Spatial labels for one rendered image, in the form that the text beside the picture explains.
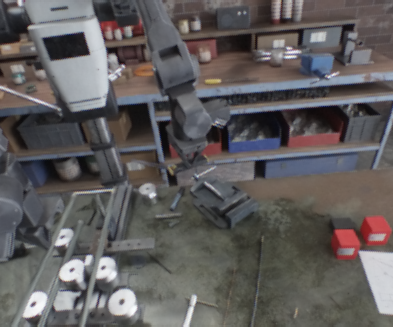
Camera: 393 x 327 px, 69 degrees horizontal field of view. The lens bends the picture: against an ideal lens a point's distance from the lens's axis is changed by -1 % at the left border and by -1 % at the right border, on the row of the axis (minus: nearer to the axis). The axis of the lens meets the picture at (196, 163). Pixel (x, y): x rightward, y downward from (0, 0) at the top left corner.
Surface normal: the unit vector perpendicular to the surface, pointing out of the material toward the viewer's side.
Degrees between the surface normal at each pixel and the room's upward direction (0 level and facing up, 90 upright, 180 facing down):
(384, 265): 0
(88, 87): 90
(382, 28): 90
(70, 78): 90
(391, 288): 0
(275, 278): 0
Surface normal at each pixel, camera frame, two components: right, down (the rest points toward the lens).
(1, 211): 0.42, 0.52
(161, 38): 0.13, 0.04
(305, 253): -0.09, -0.81
